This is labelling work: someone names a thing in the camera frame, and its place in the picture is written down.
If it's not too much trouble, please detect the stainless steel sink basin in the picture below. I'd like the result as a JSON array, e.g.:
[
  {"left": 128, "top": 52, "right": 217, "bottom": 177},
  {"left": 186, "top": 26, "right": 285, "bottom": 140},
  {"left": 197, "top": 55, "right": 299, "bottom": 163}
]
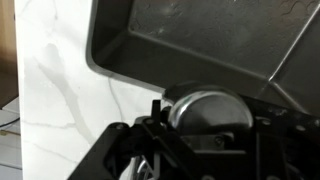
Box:
[{"left": 85, "top": 0, "right": 320, "bottom": 118}]

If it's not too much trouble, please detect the shiny metal cup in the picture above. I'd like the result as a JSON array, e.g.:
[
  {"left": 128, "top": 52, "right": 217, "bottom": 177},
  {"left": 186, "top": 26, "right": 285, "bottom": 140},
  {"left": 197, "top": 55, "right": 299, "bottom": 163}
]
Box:
[{"left": 163, "top": 81, "right": 255, "bottom": 138}]

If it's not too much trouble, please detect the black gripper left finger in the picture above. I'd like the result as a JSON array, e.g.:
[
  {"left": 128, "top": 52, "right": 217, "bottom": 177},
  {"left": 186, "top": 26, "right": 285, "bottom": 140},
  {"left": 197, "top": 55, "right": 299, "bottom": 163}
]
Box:
[{"left": 68, "top": 99, "right": 181, "bottom": 180}]

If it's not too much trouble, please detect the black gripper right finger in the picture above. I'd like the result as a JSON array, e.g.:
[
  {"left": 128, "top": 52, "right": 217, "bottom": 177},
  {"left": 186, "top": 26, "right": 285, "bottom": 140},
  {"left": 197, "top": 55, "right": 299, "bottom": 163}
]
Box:
[{"left": 239, "top": 95, "right": 320, "bottom": 180}]

